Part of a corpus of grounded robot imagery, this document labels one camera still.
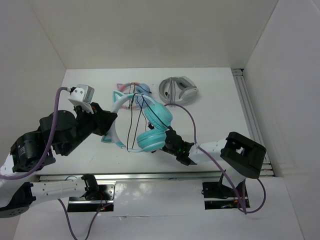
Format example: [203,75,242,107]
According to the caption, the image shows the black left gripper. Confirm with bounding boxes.
[59,101,118,156]

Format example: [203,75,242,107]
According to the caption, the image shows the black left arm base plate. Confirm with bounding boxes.
[67,181,116,213]

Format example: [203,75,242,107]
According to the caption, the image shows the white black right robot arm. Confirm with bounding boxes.
[151,129,266,196]

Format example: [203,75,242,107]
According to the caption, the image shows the grey white headphones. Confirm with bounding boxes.
[158,76,199,105]

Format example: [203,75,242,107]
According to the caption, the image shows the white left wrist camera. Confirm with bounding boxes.
[67,84,95,114]

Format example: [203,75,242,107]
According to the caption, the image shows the black headphone audio cable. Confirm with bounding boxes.
[125,92,173,152]

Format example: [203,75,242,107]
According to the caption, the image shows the aluminium rail at right wall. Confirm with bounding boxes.
[231,67,268,141]

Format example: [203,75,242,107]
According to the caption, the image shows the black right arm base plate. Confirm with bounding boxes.
[201,182,241,210]

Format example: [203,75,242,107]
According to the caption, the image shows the teal cat-ear headphones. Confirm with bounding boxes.
[101,90,173,153]

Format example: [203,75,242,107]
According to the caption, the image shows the pink blue cat-ear headphones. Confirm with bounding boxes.
[116,82,152,110]

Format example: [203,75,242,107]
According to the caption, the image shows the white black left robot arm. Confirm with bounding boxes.
[0,102,118,219]

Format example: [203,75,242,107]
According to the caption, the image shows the aluminium rail at table front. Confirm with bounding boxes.
[38,171,222,182]

